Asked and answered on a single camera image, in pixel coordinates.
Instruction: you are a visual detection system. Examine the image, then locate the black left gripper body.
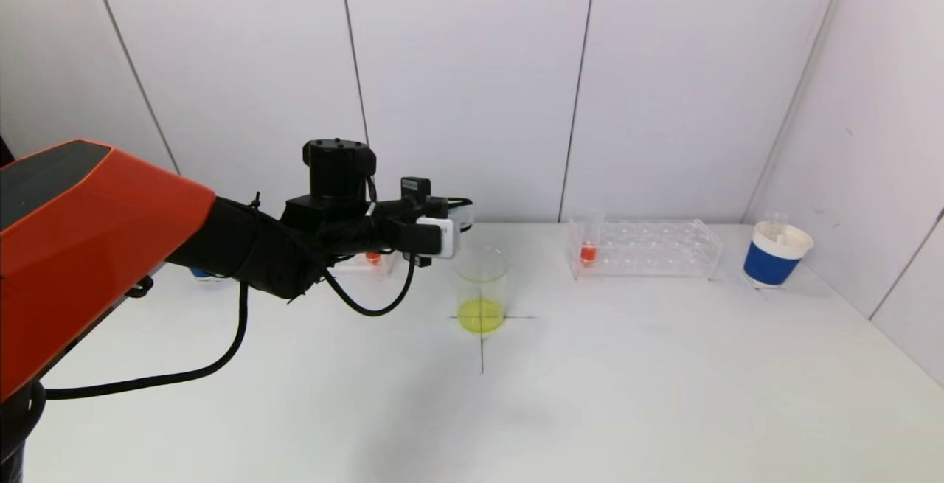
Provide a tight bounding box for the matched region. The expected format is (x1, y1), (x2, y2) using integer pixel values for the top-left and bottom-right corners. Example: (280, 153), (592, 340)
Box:
(370, 176), (432, 268)

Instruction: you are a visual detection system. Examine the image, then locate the test tube with blue pigment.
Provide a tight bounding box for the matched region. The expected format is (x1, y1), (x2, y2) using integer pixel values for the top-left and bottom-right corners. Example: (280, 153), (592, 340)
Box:
(442, 203), (476, 234)

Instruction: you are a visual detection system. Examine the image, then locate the clear acrylic test tube rack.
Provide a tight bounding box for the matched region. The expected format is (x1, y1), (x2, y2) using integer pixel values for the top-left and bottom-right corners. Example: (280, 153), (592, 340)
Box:
(565, 218), (723, 282)
(332, 249), (397, 277)

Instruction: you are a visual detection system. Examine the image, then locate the clear glass beaker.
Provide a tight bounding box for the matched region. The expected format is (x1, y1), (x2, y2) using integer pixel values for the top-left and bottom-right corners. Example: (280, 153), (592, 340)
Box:
(453, 246), (514, 334)

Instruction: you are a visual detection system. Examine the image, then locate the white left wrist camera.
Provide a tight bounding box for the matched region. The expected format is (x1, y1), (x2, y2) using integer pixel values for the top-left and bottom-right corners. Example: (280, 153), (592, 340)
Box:
(415, 218), (459, 259)

